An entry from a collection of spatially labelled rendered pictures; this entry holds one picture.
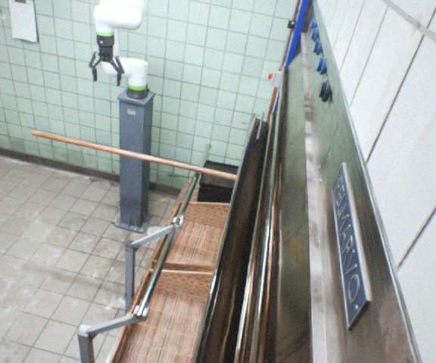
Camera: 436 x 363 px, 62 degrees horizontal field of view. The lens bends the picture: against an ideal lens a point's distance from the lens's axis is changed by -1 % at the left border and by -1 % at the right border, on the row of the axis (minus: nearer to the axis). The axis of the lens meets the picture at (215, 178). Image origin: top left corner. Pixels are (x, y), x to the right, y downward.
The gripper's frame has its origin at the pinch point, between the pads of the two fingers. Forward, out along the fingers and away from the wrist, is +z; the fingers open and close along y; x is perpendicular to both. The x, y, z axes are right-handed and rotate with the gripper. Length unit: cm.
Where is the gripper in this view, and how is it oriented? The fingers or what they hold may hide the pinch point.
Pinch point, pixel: (107, 81)
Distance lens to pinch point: 219.6
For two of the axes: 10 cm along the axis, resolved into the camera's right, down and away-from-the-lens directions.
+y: -9.7, -2.2, 0.7
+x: -1.9, 5.6, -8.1
